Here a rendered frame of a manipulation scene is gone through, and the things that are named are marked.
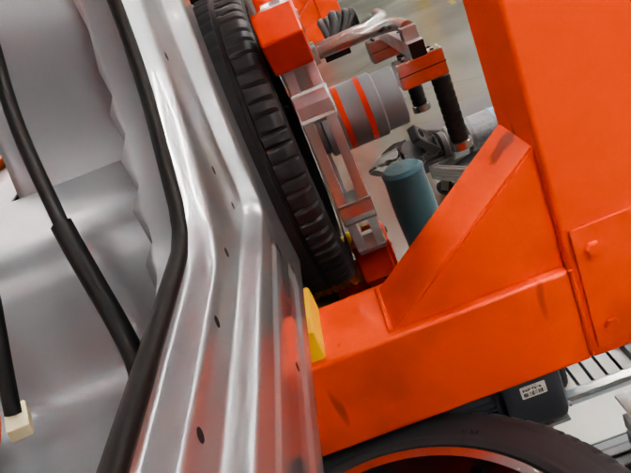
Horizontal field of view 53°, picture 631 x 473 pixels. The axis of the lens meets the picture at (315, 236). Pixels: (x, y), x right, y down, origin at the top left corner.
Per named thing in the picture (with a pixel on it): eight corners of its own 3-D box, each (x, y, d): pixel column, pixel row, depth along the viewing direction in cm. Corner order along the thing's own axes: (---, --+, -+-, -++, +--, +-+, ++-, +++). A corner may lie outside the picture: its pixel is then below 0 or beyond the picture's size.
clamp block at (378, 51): (371, 62, 150) (363, 40, 148) (406, 47, 149) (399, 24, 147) (374, 65, 146) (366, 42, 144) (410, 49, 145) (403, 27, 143)
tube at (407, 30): (313, 66, 129) (293, 15, 125) (400, 28, 128) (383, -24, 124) (319, 80, 113) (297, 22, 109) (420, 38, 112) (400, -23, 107)
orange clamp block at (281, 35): (264, 48, 112) (248, 16, 104) (304, 30, 112) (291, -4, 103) (275, 78, 110) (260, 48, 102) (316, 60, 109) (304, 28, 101)
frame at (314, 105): (341, 197, 172) (259, 1, 150) (363, 188, 171) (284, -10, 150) (372, 292, 122) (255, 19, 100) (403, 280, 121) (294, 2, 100)
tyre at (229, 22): (208, 325, 101) (283, 312, 167) (345, 271, 99) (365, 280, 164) (82, -30, 110) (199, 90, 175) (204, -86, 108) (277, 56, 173)
